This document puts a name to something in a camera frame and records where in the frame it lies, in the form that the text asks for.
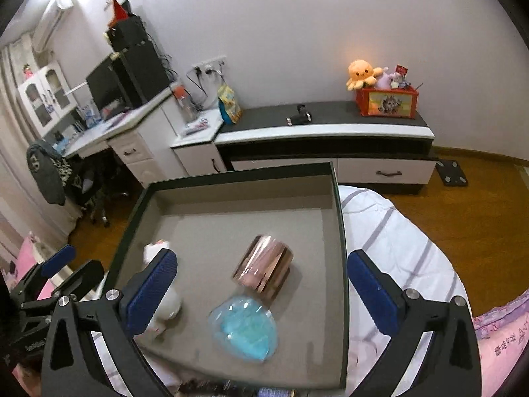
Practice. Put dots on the white plush toy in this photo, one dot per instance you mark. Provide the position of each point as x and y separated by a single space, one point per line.
169 304

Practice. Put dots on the orange octopus plush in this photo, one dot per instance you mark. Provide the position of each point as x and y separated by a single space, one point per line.
359 72

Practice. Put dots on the white desk with drawers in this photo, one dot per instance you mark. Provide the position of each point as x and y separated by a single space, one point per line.
136 124

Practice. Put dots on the black handheld device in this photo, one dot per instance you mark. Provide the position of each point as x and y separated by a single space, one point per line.
297 116

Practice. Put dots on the red triangular ornament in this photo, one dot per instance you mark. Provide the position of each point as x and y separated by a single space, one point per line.
119 12

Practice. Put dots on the grey printed jacket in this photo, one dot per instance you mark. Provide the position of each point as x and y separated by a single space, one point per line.
45 173

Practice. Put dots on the black bathroom scale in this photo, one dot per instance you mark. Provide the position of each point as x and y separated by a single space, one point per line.
452 171

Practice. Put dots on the rose gold cylinder case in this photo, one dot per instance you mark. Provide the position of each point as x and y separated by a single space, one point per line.
262 264

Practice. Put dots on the white glass-door cabinet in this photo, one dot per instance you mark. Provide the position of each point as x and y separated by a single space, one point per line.
41 91

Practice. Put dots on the small black speaker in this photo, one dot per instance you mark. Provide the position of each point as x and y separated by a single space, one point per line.
128 33

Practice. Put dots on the purple plush toy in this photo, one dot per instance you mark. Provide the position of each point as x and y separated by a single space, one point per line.
386 78

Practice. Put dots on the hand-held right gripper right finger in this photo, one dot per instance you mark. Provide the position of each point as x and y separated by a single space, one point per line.
372 293

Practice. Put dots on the papers on cabinet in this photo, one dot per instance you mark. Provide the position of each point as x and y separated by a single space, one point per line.
196 126

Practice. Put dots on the purple striped small object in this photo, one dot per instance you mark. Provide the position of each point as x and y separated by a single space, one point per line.
272 392

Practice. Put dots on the white corner cabinet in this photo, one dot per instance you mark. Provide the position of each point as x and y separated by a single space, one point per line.
198 157

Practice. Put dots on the red printed storage box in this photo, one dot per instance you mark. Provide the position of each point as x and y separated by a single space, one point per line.
386 103

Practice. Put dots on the pink box with dark rim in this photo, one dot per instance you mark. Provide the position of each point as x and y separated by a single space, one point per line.
248 215

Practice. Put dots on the white wall socket strip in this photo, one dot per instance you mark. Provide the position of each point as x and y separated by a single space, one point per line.
210 63

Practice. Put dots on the black computer monitor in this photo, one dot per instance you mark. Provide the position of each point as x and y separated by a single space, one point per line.
105 82

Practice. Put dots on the small doll figure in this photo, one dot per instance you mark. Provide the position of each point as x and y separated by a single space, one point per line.
27 70

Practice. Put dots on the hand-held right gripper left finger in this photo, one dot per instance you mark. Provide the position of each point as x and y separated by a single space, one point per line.
153 293

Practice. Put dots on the large black speaker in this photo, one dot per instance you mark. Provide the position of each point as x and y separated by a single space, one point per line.
140 74

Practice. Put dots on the clear bottle orange cap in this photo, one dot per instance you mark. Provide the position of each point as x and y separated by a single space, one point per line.
185 103

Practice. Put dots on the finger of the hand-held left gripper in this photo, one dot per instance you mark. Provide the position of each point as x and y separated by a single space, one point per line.
58 256
84 275

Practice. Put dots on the black and white tv cabinet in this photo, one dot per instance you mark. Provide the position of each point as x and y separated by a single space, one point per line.
330 115

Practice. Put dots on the yellow blue snack bag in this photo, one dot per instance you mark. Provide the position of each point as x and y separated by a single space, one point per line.
229 103

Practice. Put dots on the blue white boxes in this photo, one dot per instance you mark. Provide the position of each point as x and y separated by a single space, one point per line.
91 115

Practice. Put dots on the white air conditioner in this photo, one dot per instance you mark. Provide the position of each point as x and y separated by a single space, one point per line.
51 22

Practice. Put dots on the pink printed quilt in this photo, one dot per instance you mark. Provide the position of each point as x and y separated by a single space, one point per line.
504 339

